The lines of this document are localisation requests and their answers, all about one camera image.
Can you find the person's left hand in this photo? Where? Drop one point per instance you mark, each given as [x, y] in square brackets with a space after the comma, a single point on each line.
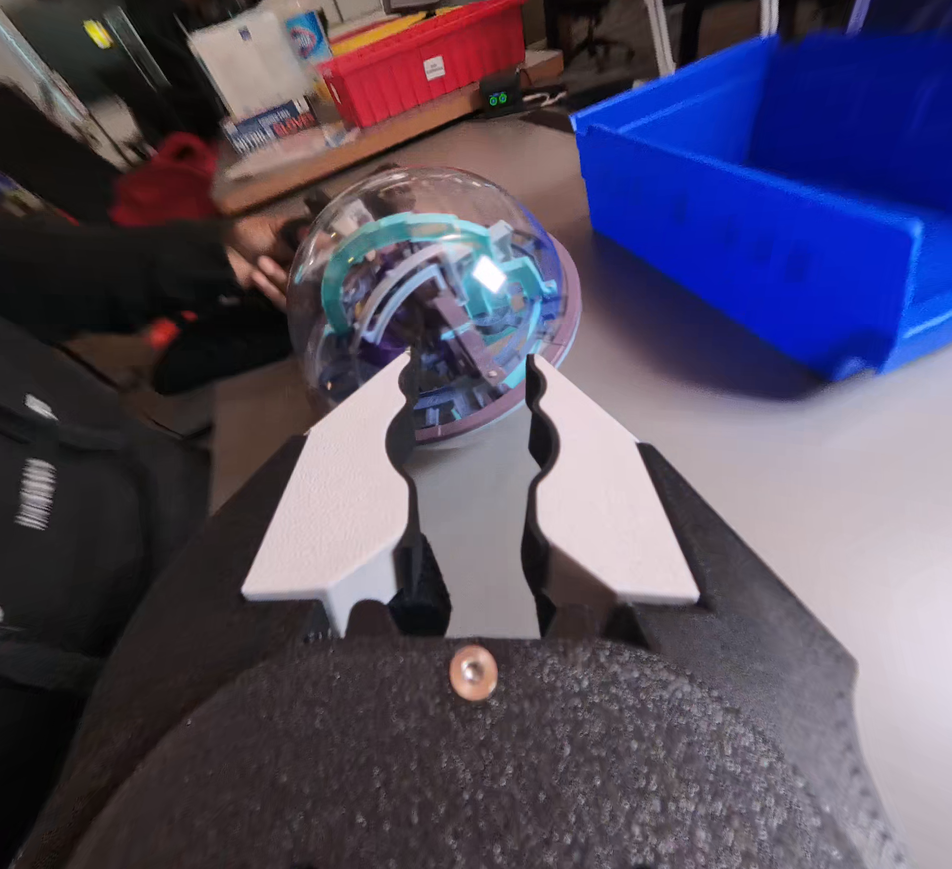
[256, 251]

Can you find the red plastic object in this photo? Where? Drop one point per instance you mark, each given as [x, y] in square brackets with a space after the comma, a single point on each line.
[167, 181]

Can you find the blue plastic bin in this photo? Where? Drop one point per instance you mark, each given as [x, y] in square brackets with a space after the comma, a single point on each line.
[855, 117]
[744, 259]

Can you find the white posted paper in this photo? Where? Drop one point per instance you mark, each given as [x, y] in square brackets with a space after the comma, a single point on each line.
[245, 65]

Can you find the red plastic bin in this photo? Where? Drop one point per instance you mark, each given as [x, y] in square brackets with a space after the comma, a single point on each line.
[424, 65]

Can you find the person's black printed hoodie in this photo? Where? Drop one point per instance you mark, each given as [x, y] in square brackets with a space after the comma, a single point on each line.
[74, 512]

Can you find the disposable glove box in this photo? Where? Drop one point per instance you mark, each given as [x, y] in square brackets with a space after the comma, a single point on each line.
[271, 129]

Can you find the disinfectant wipes canister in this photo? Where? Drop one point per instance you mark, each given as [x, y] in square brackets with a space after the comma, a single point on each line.
[309, 36]

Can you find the black perforated chair armrest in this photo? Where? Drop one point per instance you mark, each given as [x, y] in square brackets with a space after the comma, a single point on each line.
[223, 355]

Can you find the person's left forearm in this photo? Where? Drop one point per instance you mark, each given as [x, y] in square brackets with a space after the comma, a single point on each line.
[111, 281]

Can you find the clear plastic maze ball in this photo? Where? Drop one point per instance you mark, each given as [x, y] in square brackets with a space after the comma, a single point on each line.
[416, 274]

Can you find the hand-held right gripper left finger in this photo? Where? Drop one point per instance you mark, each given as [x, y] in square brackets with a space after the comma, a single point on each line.
[327, 519]

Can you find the black charger with green display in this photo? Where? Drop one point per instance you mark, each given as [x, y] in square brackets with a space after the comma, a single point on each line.
[500, 95]

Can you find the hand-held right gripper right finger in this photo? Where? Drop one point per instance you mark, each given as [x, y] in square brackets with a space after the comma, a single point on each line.
[617, 519]

